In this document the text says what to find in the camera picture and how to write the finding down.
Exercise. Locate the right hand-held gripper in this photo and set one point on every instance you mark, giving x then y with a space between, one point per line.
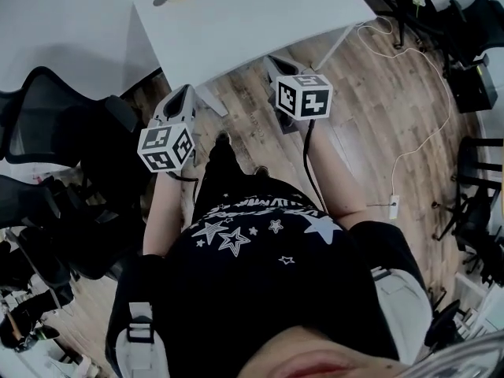
303 97

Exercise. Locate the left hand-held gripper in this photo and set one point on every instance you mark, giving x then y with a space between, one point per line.
165 148

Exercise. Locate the person's right forearm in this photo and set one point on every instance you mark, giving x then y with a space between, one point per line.
338 179

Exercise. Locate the person's left forearm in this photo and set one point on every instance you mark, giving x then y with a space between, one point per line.
161 219

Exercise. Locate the black shoe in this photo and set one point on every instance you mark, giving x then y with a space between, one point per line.
223 137
262 170

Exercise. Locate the black trousers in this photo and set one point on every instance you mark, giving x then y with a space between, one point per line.
222 160

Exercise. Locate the grey round table grommet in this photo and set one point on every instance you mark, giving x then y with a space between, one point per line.
160 1

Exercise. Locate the white power strip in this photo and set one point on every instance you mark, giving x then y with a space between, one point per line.
394 207

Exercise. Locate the black equipment box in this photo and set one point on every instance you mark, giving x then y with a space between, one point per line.
472 87

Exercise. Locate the black star print t-shirt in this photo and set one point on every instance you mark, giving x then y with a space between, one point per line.
256 290

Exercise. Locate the person's face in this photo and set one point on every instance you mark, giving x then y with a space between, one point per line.
315 362

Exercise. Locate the black frame stool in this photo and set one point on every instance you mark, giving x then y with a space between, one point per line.
478 164

